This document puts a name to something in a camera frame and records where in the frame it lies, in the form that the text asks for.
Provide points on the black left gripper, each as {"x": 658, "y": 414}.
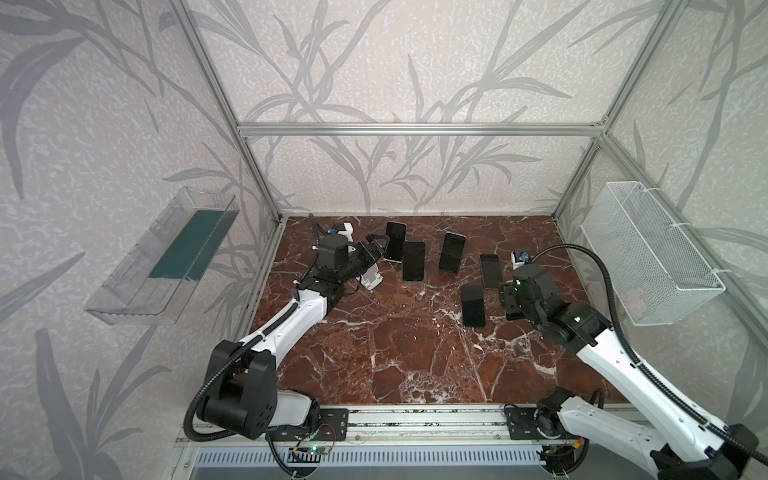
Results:
{"x": 366, "y": 255}

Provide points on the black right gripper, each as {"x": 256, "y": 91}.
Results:
{"x": 512, "y": 297}

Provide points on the purple-edged smartphone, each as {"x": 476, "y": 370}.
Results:
{"x": 396, "y": 233}

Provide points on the black smartphone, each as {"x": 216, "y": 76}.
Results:
{"x": 472, "y": 305}
{"x": 413, "y": 262}
{"x": 492, "y": 275}

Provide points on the green-edged smartphone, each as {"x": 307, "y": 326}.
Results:
{"x": 452, "y": 252}

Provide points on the black front smartphone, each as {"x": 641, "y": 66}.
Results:
{"x": 492, "y": 275}

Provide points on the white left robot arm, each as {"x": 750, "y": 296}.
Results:
{"x": 240, "y": 394}

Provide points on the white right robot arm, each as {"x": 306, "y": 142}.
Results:
{"x": 682, "y": 441}

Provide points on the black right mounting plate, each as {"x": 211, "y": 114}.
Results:
{"x": 520, "y": 422}

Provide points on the black mounting plate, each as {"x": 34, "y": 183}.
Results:
{"x": 331, "y": 425}
{"x": 520, "y": 422}

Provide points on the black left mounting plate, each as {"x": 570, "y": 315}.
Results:
{"x": 331, "y": 425}

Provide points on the green circuit board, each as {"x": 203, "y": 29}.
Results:
{"x": 304, "y": 453}

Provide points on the white wire mesh basket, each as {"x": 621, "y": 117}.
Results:
{"x": 658, "y": 275}

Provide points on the aluminium frame enclosure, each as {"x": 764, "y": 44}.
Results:
{"x": 507, "y": 107}

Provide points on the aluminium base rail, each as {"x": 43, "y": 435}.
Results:
{"x": 420, "y": 426}

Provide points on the clear plastic wall bin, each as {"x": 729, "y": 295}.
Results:
{"x": 153, "y": 284}

